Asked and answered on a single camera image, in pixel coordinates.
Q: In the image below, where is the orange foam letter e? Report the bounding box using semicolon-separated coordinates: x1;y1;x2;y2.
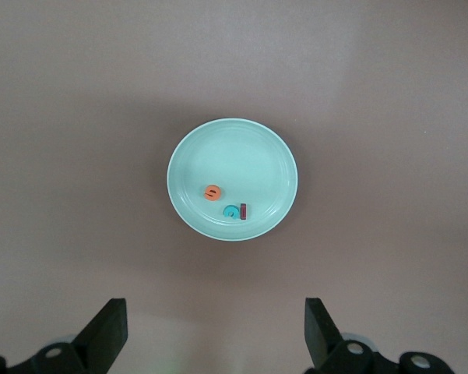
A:
203;184;223;203

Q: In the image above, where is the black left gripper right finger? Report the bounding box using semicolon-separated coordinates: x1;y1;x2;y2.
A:
303;297;456;374

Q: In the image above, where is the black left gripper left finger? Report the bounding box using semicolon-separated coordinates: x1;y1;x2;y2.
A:
0;298;128;374

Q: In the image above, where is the brown paper table cover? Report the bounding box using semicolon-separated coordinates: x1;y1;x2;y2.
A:
0;0;468;374

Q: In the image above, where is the green plate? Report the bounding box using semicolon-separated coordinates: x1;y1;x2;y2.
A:
166;118;299;242

